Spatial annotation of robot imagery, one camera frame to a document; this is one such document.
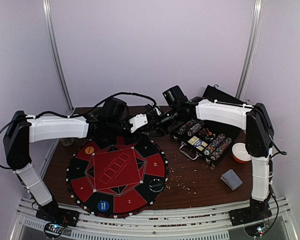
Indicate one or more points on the blue small blind button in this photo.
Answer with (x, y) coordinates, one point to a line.
(103, 206)

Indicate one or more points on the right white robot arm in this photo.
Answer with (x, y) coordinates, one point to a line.
(253, 119)

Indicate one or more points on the black poker chip case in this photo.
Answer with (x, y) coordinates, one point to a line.
(220, 126)

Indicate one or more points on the front right chip row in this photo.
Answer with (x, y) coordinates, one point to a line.
(221, 149)

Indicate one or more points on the back right chip row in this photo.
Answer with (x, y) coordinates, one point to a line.
(214, 144)

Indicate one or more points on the round red black poker mat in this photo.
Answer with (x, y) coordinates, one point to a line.
(119, 172)

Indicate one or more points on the back left chip row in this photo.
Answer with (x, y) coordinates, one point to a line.
(186, 126)

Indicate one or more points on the boxed card decks in case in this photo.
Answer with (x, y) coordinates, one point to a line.
(197, 143)

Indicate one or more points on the chip row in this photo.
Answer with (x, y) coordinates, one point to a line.
(214, 144)
(186, 126)
(221, 149)
(195, 128)

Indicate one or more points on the front left chip row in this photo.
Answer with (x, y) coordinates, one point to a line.
(195, 128)

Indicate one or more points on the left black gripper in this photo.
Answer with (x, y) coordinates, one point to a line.
(132, 138)

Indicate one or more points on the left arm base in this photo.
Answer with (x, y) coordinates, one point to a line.
(55, 214)

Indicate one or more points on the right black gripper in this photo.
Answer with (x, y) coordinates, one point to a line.
(162, 120)

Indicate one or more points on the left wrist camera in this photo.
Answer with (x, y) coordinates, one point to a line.
(137, 122)

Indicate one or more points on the orange white bowl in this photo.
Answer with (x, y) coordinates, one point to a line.
(240, 154)

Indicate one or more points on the red black triangle card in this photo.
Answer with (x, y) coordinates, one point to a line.
(206, 133)

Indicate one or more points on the right aluminium frame post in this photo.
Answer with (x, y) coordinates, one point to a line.
(251, 47)

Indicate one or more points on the aluminium frame post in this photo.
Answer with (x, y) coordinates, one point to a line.
(55, 53)
(251, 47)

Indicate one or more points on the front aluminium rail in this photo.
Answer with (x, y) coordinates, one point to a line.
(198, 223)

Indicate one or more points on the white floral mug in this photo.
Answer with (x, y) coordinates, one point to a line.
(67, 141)

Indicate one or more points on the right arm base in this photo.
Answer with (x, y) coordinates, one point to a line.
(249, 214)

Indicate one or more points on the orange big blind button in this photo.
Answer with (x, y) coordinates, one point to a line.
(89, 150)

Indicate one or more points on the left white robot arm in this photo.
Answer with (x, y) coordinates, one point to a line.
(29, 141)

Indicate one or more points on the left aluminium frame post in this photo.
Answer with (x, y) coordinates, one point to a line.
(55, 53)

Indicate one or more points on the clear dealer button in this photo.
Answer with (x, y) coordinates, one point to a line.
(156, 185)

